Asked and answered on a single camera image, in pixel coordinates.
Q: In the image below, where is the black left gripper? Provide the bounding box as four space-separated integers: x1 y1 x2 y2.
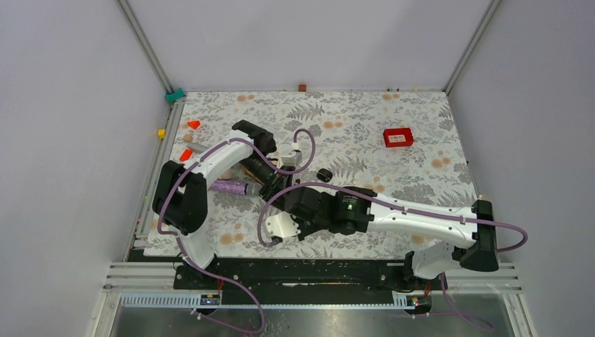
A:
239 155 295 209

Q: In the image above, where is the black earbud charging case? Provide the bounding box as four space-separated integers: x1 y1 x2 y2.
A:
316 168 333 183

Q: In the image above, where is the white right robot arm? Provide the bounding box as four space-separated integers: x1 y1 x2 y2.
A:
274 185 499 289

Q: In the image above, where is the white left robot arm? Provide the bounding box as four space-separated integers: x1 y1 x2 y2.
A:
152 120 292 289

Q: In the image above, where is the purple glitter microphone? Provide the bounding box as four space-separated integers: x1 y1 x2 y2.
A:
209 179 262 197

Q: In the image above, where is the pink microphone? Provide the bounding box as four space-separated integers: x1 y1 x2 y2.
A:
219 169 233 180

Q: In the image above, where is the silver microphone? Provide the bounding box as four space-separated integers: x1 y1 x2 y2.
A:
187 143 209 153

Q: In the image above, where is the red rectangular block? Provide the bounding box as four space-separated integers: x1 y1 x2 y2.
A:
179 148 194 162

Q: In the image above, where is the red triangular block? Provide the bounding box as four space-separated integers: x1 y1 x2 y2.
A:
187 120 201 130

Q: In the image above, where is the red box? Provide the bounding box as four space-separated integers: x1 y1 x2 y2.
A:
383 128 414 147

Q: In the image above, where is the teal curved block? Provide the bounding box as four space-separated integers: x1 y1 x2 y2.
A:
165 88 186 103

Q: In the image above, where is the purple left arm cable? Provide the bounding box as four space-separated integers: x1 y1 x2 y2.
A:
156 128 317 336

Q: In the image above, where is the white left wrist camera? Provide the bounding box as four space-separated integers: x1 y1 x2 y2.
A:
278 142 302 169

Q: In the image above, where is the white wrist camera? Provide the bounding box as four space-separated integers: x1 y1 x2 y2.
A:
265 212 301 246
278 142 302 169

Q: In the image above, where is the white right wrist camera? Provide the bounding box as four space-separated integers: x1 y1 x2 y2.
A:
265 212 301 246

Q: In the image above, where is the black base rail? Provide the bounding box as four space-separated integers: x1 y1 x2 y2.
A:
173 258 441 305

